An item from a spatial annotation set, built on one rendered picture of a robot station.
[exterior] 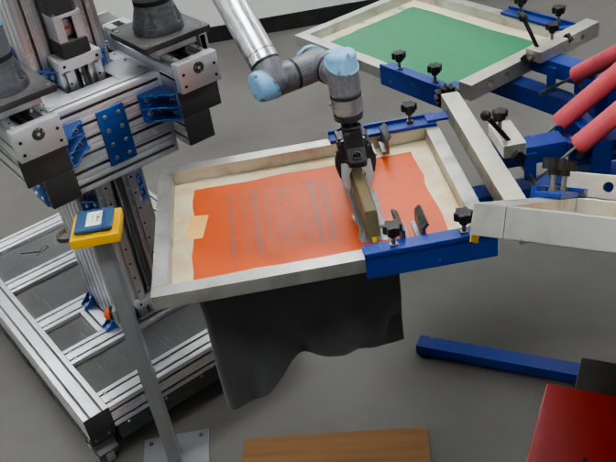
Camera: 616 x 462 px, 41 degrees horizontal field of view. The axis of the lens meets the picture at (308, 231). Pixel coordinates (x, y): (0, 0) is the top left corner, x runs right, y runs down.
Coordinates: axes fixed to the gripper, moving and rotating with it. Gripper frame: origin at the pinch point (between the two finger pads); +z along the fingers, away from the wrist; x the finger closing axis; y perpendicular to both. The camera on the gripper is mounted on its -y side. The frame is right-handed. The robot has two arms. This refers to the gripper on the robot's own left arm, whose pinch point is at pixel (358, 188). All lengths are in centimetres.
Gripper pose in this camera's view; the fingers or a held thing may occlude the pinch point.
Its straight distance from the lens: 208.2
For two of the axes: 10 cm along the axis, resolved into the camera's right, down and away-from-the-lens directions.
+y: -1.2, -5.3, 8.4
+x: -9.8, 1.9, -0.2
